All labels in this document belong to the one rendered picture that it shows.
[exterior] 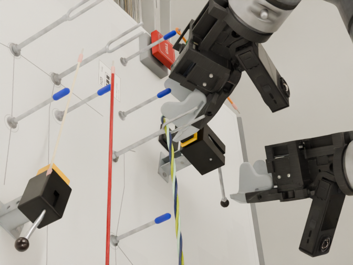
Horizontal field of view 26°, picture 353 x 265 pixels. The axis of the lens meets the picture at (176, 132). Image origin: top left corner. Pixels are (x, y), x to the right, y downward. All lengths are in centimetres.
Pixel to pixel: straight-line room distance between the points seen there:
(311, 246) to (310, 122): 157
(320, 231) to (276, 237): 128
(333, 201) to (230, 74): 23
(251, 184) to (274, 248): 121
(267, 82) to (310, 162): 14
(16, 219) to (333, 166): 44
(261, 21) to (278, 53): 190
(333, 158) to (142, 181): 26
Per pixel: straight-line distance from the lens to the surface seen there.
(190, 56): 95
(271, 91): 100
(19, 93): 92
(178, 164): 110
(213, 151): 107
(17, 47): 94
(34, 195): 75
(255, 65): 97
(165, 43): 124
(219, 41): 97
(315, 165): 106
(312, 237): 107
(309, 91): 271
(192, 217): 114
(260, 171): 115
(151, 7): 181
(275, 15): 92
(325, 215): 106
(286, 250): 232
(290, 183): 106
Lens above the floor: 199
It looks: 51 degrees down
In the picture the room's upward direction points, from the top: straight up
